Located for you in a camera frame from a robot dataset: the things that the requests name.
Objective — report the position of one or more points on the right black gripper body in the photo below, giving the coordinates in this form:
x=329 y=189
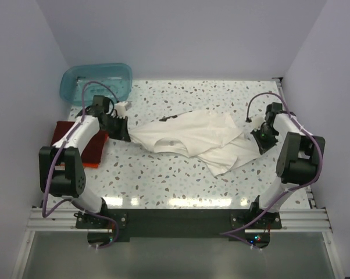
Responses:
x=266 y=135

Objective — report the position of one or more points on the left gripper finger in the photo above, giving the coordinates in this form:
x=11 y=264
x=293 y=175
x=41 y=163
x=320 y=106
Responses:
x=123 y=130
x=115 y=133

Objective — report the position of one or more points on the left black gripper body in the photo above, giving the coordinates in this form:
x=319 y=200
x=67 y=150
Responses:
x=112 y=123

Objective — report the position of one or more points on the white t shirt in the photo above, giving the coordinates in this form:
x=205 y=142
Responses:
x=214 y=138

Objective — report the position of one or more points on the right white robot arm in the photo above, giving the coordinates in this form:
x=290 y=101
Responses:
x=300 y=160

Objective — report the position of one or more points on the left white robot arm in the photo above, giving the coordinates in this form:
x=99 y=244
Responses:
x=62 y=176

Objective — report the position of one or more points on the folded dark red shirt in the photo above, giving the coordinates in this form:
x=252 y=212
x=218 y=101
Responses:
x=61 y=129

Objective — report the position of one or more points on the teal plastic bin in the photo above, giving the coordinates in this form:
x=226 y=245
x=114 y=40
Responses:
x=113 y=80

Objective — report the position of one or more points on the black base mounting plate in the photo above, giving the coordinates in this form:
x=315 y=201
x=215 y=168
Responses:
x=121 y=225

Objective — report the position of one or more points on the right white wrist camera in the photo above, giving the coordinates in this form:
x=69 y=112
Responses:
x=255 y=122

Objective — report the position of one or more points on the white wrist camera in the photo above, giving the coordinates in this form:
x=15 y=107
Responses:
x=121 y=108
x=255 y=122

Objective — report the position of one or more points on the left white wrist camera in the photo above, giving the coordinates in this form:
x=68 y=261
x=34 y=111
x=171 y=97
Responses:
x=121 y=108

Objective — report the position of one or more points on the aluminium extrusion rail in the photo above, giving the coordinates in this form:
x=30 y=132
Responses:
x=291 y=221

